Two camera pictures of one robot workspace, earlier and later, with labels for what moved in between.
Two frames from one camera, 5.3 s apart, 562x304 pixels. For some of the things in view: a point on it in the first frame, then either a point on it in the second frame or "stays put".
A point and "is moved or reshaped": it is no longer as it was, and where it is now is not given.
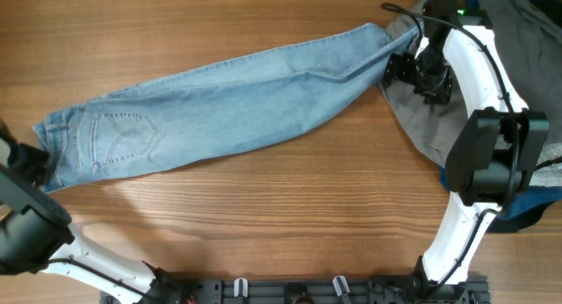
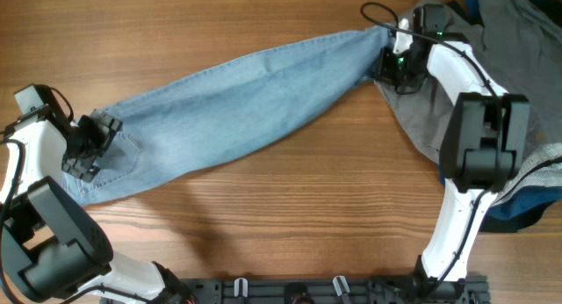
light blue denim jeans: x=171 y=119 is moved or reshaped
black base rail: x=312 y=290 stays put
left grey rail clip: x=245 y=287 stays put
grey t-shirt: x=525 y=27 stays put
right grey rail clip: x=337 y=286 stays put
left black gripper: x=28 y=162 to x=88 y=145
